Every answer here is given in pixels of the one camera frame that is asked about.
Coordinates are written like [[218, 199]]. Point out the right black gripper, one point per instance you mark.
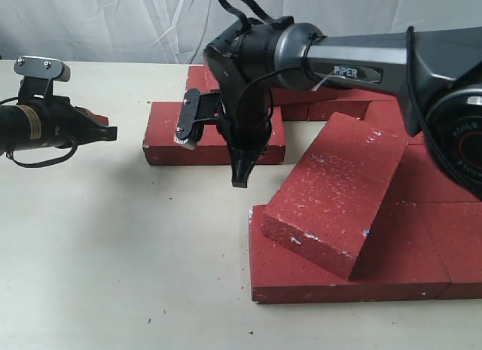
[[244, 123]]

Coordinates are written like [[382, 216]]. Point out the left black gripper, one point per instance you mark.
[[61, 121]]

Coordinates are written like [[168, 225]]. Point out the red brick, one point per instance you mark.
[[349, 102], [455, 229], [280, 96], [292, 112], [324, 209], [161, 150], [399, 262]]

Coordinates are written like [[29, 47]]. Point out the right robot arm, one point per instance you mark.
[[435, 77]]

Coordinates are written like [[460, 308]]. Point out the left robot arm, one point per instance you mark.
[[21, 126]]

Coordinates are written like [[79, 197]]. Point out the red brick second row right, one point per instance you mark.
[[387, 115]]

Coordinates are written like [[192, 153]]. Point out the red brick third row right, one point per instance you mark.
[[418, 180]]

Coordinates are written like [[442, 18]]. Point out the white fabric backdrop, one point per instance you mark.
[[176, 31]]

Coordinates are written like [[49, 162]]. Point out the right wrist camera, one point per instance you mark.
[[197, 110]]

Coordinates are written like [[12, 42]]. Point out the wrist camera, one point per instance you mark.
[[38, 74], [197, 110]]

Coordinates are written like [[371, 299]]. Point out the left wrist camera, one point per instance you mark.
[[38, 74]]

